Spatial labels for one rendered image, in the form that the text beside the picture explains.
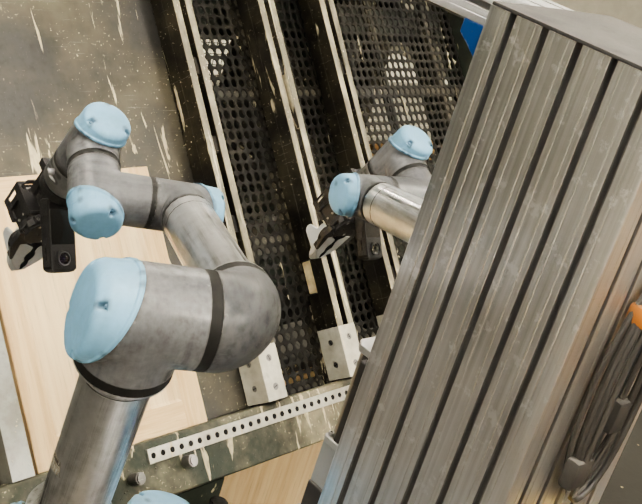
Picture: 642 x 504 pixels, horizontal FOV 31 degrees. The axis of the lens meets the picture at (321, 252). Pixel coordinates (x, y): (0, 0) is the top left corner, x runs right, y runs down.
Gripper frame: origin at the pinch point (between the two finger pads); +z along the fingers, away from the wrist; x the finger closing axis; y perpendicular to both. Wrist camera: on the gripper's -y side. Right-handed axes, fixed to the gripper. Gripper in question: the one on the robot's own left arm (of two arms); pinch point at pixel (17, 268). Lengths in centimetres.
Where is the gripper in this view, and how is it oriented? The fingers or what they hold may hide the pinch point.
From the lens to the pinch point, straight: 191.4
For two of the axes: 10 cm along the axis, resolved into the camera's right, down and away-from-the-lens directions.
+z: -5.5, 5.7, 6.1
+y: -4.3, -8.2, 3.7
